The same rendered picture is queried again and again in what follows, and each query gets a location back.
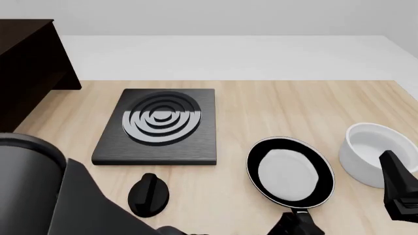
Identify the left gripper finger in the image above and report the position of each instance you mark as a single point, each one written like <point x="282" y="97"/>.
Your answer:
<point x="282" y="226"/>
<point x="308" y="226"/>

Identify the black frying pan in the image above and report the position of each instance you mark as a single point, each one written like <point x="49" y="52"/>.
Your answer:
<point x="290" y="171"/>

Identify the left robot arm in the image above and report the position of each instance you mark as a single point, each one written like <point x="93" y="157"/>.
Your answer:
<point x="75" y="200"/>

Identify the round black stove knob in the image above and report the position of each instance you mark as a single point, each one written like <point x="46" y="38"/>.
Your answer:
<point x="148" y="195"/>

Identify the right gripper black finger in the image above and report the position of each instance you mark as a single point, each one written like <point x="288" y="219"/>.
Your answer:
<point x="398" y="178"/>

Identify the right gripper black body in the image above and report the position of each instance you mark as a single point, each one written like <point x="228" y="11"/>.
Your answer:
<point x="405" y="210"/>

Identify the dark wooden cabinet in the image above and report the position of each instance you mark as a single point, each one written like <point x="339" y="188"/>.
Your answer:
<point x="29" y="73"/>

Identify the flat black stove plate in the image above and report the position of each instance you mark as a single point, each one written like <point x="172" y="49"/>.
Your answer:
<point x="196" y="137"/>

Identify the white ceramic bowl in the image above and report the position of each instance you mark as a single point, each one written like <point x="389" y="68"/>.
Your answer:
<point x="365" y="147"/>

